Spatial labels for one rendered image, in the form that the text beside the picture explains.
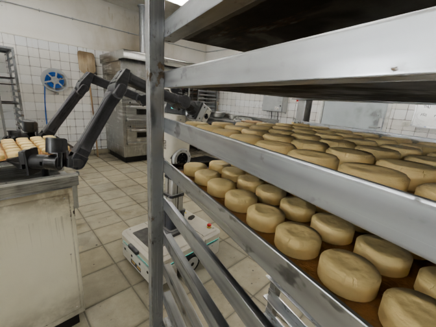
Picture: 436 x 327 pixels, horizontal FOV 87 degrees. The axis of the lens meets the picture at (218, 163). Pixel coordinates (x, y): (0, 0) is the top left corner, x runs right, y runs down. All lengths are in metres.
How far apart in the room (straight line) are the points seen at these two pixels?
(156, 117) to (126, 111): 4.14
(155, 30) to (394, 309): 0.50
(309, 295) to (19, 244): 1.29
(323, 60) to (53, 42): 5.35
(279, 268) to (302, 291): 0.03
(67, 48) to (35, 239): 4.47
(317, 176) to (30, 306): 1.51
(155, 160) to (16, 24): 5.01
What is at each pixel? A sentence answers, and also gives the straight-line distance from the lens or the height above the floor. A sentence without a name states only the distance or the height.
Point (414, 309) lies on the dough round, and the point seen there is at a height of 1.15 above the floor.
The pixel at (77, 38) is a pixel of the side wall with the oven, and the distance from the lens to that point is 5.55.
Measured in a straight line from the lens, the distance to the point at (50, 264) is 1.47.
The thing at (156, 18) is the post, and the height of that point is 1.43.
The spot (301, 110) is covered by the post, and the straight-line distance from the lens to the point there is 0.75.
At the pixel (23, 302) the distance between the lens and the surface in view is 1.56.
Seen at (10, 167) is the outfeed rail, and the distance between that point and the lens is 1.57.
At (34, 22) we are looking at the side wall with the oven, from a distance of 5.47.
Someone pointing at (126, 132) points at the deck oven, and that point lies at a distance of 4.68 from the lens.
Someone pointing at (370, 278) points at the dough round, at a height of 1.15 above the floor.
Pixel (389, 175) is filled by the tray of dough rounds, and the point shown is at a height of 1.24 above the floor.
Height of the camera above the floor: 1.29
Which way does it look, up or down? 15 degrees down
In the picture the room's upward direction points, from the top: 4 degrees clockwise
